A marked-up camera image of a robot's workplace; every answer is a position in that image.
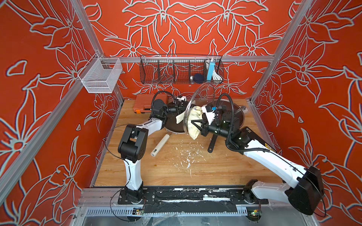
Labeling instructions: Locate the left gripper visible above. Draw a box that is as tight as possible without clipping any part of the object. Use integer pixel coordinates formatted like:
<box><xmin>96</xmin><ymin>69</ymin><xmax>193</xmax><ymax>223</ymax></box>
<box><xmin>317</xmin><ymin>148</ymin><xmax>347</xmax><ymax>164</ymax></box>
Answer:
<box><xmin>162</xmin><ymin>101</ymin><xmax>194</xmax><ymax>121</ymax></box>

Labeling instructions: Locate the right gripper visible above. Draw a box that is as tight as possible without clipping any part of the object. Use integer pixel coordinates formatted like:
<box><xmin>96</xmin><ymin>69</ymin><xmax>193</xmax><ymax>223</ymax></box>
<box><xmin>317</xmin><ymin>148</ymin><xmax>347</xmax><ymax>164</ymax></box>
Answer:
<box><xmin>191</xmin><ymin>118</ymin><xmax>233</xmax><ymax>141</ymax></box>

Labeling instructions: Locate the yellow cloth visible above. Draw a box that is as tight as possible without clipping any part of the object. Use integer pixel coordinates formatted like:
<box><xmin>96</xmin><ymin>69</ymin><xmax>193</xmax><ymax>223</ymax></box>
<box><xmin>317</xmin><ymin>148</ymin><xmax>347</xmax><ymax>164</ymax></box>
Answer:
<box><xmin>187</xmin><ymin>105</ymin><xmax>204</xmax><ymax>140</ymax></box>

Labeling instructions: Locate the glass lid with white handle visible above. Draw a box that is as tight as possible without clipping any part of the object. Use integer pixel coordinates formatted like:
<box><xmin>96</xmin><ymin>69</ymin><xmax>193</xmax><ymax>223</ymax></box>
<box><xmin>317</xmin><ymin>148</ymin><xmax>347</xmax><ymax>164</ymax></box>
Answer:
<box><xmin>182</xmin><ymin>82</ymin><xmax>216</xmax><ymax>135</ymax></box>

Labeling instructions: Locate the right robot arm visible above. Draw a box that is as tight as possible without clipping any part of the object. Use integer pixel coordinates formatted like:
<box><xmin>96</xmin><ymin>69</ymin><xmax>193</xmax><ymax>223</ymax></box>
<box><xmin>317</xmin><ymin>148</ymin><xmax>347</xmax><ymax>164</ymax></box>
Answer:
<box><xmin>184</xmin><ymin>94</ymin><xmax>324</xmax><ymax>215</ymax></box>

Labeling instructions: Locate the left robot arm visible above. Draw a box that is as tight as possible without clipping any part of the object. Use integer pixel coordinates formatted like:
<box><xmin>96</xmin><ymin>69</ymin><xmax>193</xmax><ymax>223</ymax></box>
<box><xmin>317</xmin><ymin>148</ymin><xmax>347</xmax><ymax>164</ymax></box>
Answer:
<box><xmin>118</xmin><ymin>91</ymin><xmax>188</xmax><ymax>204</ymax></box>

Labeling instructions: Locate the orange tool case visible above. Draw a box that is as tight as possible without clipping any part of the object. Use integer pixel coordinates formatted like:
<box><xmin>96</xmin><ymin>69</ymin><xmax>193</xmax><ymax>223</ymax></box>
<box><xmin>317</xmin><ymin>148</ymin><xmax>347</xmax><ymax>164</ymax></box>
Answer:
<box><xmin>133</xmin><ymin>94</ymin><xmax>154</xmax><ymax>114</ymax></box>

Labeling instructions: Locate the blue round object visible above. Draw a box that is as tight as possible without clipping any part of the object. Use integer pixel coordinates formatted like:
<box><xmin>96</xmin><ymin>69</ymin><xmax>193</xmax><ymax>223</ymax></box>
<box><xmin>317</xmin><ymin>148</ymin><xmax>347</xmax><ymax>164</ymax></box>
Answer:
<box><xmin>193</xmin><ymin>73</ymin><xmax>205</xmax><ymax>84</ymax></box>

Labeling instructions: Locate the black frying pan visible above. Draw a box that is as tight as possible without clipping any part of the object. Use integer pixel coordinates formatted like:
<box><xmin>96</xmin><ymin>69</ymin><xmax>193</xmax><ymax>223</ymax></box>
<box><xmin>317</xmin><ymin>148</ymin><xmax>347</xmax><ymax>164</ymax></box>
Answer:
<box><xmin>208</xmin><ymin>101</ymin><xmax>244</xmax><ymax>153</ymax></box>

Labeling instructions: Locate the light blue white brush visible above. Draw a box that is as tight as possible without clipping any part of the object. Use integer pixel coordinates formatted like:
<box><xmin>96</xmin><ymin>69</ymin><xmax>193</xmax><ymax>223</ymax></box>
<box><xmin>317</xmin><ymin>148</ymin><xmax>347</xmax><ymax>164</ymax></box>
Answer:
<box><xmin>206</xmin><ymin>58</ymin><xmax>222</xmax><ymax>83</ymax></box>

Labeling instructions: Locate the clear plastic basket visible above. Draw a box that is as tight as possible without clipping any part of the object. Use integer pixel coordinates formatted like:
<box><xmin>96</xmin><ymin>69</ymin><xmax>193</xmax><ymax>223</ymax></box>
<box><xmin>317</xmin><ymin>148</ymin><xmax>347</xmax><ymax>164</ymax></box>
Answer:
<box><xmin>78</xmin><ymin>58</ymin><xmax>123</xmax><ymax>94</ymax></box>

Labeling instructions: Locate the pan with white-handled lid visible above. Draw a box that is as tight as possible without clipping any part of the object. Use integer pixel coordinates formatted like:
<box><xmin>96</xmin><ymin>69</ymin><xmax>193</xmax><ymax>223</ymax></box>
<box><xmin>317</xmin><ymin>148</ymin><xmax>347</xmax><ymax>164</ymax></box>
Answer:
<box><xmin>165</xmin><ymin>113</ymin><xmax>185</xmax><ymax>134</ymax></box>

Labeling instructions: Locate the black wire basket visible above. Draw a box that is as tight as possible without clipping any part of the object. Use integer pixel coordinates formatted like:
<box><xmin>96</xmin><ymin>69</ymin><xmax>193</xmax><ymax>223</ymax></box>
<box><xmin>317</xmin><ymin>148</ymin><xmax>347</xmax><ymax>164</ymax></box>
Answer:
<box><xmin>139</xmin><ymin>54</ymin><xmax>225</xmax><ymax>85</ymax></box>

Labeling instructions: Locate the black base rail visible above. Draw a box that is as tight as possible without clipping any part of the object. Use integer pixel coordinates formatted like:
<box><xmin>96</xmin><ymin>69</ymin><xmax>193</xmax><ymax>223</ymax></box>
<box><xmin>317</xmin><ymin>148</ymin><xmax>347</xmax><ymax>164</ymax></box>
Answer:
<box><xmin>115</xmin><ymin>186</ymin><xmax>269</xmax><ymax>214</ymax></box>

